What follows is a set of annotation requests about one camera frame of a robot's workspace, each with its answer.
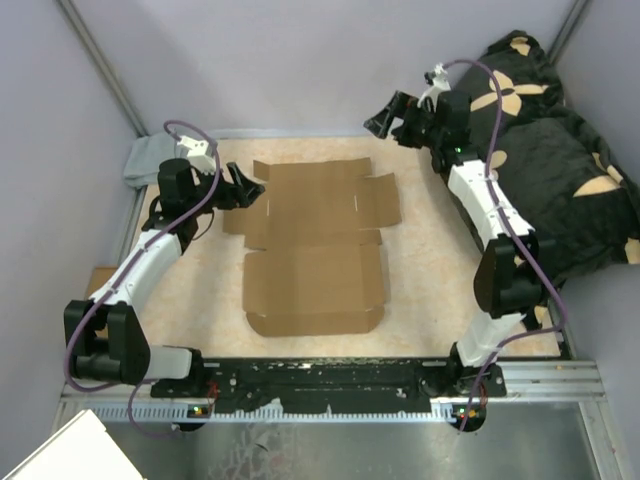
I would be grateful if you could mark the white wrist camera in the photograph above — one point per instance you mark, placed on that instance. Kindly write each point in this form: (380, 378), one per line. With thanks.
(437, 83)
(199, 153)

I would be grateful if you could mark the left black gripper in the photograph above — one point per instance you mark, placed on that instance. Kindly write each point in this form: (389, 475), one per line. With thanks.
(232, 193)

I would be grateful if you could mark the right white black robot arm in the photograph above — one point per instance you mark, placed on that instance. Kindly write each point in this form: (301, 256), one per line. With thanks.
(506, 287)

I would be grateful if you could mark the aluminium frame rail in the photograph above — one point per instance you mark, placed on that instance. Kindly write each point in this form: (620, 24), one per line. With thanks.
(527, 381)

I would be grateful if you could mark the white board corner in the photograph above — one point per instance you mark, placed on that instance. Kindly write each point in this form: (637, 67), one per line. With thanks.
(81, 449)

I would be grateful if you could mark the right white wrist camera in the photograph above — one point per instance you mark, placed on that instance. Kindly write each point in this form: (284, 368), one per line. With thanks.
(437, 83)

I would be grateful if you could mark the small folded cardboard box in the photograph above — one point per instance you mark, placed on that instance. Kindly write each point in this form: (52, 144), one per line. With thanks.
(99, 276)

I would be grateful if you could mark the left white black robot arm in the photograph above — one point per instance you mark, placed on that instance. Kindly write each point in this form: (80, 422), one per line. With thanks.
(105, 341)

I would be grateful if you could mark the grey folded cloth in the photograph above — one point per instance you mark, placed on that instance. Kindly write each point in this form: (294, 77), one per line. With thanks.
(146, 155)

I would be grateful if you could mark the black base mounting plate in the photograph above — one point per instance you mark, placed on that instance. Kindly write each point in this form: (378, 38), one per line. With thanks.
(347, 385)

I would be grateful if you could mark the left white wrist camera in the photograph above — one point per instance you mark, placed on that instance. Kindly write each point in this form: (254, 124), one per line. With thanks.
(199, 153)

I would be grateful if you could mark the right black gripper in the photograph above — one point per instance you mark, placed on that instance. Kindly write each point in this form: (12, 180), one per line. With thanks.
(399, 107)

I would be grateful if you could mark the brown cardboard box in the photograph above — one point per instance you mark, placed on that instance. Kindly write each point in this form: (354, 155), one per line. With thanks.
(313, 266)

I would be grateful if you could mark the black floral pillow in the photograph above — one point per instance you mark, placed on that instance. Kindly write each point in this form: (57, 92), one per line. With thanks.
(554, 167)

